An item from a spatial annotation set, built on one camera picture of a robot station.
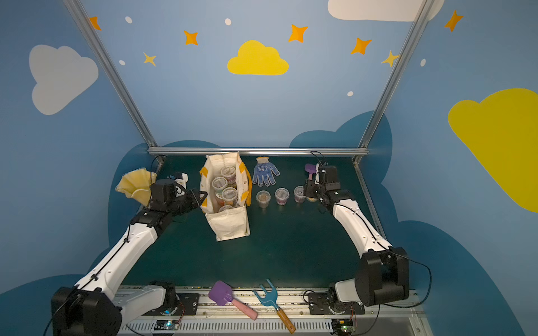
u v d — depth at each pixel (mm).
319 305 741
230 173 957
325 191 656
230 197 880
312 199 873
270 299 744
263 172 1155
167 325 707
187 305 739
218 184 923
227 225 818
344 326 713
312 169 1155
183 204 680
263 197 984
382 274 423
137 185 882
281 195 990
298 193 1008
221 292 766
